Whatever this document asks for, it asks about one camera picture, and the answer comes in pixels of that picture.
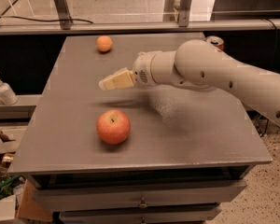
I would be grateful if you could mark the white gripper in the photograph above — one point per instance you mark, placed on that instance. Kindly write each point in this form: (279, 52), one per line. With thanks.
(142, 69)

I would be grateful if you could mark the small orange fruit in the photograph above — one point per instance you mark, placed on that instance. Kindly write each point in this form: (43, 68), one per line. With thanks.
(104, 43)

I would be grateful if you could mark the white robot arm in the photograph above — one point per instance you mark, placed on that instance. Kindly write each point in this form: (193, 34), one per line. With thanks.
(199, 66)

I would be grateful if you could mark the red coca-cola can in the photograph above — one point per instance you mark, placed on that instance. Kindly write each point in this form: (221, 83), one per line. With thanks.
(216, 41)

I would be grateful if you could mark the red apple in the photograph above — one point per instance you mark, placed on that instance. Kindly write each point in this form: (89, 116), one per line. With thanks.
(113, 127)

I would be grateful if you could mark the grey drawer cabinet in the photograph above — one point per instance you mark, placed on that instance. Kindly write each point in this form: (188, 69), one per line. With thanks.
(187, 152)

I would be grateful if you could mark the white pump bottle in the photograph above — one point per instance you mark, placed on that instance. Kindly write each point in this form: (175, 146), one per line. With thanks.
(7, 95)

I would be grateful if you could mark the upper drawer knob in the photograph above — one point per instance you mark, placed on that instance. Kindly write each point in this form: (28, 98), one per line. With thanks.
(142, 204)

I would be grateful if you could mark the drawer knob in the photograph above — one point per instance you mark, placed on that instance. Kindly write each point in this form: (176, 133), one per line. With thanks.
(142, 204)
(143, 221)

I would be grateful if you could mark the lower drawer knob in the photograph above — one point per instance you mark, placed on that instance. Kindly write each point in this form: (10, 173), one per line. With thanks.
(143, 221)

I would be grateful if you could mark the cardboard box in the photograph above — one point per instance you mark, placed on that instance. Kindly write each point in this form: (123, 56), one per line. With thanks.
(29, 208)

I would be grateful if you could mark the metal railing frame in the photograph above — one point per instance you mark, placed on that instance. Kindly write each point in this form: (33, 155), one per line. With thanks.
(69, 17)

